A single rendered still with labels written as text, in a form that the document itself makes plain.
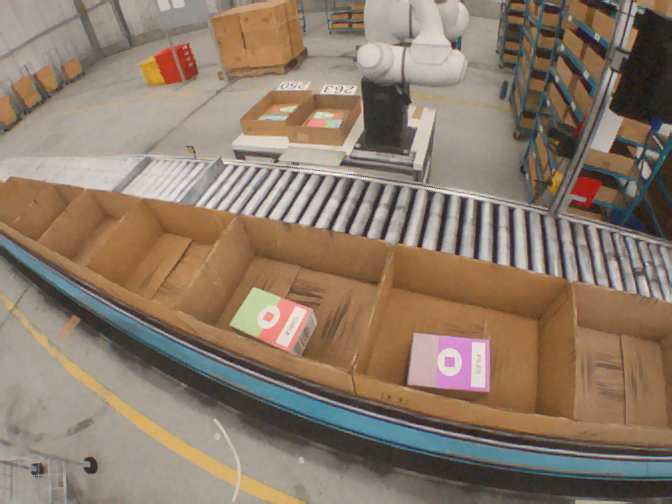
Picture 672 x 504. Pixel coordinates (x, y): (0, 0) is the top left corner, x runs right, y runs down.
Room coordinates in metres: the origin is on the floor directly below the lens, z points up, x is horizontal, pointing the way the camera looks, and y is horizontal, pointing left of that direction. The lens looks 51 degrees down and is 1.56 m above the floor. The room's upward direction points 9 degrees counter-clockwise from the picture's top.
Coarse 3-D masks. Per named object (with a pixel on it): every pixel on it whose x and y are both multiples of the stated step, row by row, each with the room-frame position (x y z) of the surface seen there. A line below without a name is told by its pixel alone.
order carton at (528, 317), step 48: (384, 288) 0.34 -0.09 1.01; (432, 288) 0.37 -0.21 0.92; (480, 288) 0.32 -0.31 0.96; (528, 288) 0.28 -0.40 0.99; (384, 336) 0.29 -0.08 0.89; (480, 336) 0.24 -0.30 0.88; (528, 336) 0.20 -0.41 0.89; (384, 384) 0.13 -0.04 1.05; (528, 384) 0.10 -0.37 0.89; (576, 384) 0.04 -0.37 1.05; (528, 432) 0.00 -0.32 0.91
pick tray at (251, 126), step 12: (264, 96) 1.86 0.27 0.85; (276, 96) 1.92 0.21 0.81; (288, 96) 1.88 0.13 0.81; (300, 96) 1.85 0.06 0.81; (252, 108) 1.72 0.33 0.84; (264, 108) 1.83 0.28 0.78; (240, 120) 1.59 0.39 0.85; (252, 120) 1.55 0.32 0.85; (264, 120) 1.52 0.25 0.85; (276, 120) 1.49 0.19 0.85; (288, 120) 1.50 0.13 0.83; (252, 132) 1.56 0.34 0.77; (264, 132) 1.53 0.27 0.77; (276, 132) 1.50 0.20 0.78
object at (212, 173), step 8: (216, 160) 1.29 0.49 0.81; (208, 168) 1.23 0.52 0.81; (216, 168) 1.27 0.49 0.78; (224, 168) 1.31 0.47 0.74; (200, 176) 1.18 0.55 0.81; (208, 176) 1.21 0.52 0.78; (216, 176) 1.25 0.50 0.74; (200, 184) 1.16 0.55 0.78; (208, 184) 1.19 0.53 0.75; (192, 192) 1.10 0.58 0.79; (200, 192) 1.14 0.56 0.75; (184, 200) 1.05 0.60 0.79; (192, 200) 1.08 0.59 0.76
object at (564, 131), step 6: (546, 126) 0.81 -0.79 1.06; (552, 126) 0.77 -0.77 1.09; (558, 126) 0.76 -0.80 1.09; (564, 126) 0.77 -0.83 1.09; (570, 126) 0.77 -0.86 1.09; (546, 132) 0.79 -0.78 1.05; (552, 132) 0.76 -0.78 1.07; (558, 132) 0.75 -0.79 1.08; (564, 132) 0.74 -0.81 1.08; (570, 132) 0.74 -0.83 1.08; (558, 138) 0.75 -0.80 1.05; (564, 138) 0.74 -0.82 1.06; (570, 138) 0.73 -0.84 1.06; (576, 138) 0.72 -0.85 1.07; (558, 144) 0.76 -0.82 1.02; (564, 144) 0.75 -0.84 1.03; (570, 144) 0.73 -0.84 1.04; (558, 150) 0.75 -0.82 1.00; (564, 150) 0.74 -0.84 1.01
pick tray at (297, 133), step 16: (320, 96) 1.73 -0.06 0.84; (336, 96) 1.69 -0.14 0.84; (352, 96) 1.65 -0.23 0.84; (304, 112) 1.62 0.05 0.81; (336, 112) 1.65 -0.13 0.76; (352, 112) 1.47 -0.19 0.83; (288, 128) 1.40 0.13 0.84; (304, 128) 1.37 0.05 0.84; (320, 128) 1.33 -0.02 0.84; (336, 128) 1.30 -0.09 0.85; (320, 144) 1.34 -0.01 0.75; (336, 144) 1.30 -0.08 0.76
